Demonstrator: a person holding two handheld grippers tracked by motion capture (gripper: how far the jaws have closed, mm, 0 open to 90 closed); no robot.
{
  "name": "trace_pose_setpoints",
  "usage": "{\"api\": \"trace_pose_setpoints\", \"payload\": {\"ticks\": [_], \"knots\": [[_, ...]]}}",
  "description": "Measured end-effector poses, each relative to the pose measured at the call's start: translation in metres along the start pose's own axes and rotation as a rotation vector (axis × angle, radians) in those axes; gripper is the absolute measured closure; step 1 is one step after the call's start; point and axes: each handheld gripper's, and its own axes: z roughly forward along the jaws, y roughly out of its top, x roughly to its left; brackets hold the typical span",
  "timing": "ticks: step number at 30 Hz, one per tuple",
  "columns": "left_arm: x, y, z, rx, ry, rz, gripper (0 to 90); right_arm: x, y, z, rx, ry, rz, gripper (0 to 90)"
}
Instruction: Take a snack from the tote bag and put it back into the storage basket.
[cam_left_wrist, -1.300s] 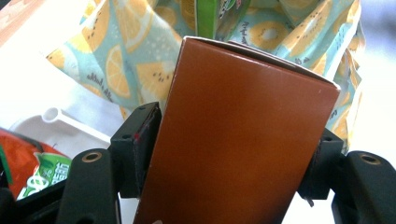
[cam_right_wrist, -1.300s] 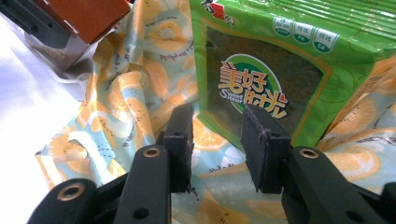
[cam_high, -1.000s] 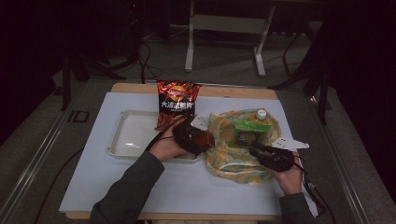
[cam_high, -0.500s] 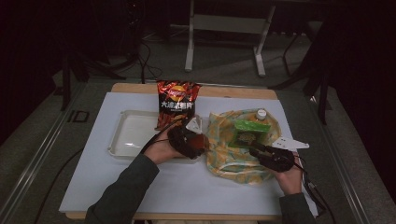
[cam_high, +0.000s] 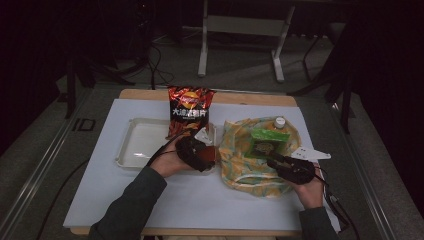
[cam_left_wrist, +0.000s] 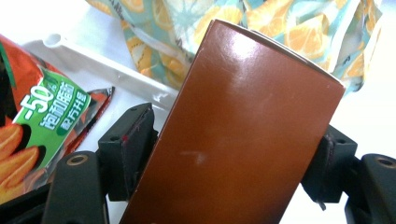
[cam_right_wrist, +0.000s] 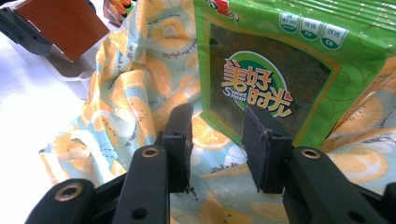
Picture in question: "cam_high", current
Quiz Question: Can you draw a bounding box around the person's left hand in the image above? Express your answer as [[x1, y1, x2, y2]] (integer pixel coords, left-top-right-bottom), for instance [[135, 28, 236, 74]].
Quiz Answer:
[[149, 141, 195, 179]]

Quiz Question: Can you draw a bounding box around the long black floor cable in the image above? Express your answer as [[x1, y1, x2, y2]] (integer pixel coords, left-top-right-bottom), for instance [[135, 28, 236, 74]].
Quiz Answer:
[[35, 158, 91, 240]]

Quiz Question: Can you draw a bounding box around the white plastic tray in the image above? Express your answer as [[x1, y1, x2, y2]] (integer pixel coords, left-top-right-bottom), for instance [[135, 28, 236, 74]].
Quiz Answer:
[[115, 117, 218, 176]]

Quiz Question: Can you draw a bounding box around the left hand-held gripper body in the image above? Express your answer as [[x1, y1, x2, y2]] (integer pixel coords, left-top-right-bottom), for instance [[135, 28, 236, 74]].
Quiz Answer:
[[175, 127, 215, 169]]

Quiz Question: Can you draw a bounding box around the red black chips packet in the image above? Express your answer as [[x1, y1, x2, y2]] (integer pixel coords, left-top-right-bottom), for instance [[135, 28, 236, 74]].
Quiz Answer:
[[166, 85, 217, 140]]

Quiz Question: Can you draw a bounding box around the white table mat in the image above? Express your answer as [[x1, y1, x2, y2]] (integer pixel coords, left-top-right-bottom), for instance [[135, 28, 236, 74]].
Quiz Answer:
[[63, 98, 342, 233]]

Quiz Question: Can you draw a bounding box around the green snack packet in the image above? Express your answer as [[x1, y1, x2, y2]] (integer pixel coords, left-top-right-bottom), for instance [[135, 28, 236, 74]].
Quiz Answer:
[[244, 127, 292, 162]]

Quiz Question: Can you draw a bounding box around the white metal stand frame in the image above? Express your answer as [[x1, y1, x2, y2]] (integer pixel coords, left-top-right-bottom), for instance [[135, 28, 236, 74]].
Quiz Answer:
[[197, 0, 296, 83]]

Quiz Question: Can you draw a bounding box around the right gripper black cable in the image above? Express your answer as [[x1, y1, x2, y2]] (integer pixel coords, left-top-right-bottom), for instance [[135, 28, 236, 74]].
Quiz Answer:
[[312, 169, 361, 240]]

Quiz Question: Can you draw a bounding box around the aluminium floor rail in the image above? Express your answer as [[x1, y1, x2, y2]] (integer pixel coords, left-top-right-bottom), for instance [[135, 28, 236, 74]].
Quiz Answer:
[[329, 103, 398, 240], [0, 86, 98, 240]]

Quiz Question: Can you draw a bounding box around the black floor cable bundle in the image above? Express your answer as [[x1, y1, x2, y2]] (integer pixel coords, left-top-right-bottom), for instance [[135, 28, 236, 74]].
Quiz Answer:
[[146, 43, 176, 91]]

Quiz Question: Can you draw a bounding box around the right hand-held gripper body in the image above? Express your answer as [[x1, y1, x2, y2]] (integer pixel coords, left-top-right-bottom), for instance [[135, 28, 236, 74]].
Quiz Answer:
[[275, 146, 332, 185]]

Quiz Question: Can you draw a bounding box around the dark metal chair frame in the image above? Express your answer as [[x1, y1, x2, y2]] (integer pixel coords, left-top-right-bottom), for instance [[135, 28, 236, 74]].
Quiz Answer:
[[288, 23, 356, 134]]

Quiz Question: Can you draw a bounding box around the person's right hand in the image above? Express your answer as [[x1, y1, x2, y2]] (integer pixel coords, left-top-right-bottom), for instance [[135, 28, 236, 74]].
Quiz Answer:
[[293, 165, 326, 210]]

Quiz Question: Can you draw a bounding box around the orange juice bottle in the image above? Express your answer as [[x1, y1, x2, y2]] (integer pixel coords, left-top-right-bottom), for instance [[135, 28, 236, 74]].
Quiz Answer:
[[273, 115, 288, 130]]

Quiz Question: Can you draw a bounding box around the orange print cloth bag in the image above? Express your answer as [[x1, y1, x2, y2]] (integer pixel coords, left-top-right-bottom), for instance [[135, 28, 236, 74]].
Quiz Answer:
[[218, 116, 303, 199]]

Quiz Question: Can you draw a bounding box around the black tripod stand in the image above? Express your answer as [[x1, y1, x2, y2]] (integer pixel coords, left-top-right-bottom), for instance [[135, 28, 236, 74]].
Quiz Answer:
[[64, 0, 158, 119]]

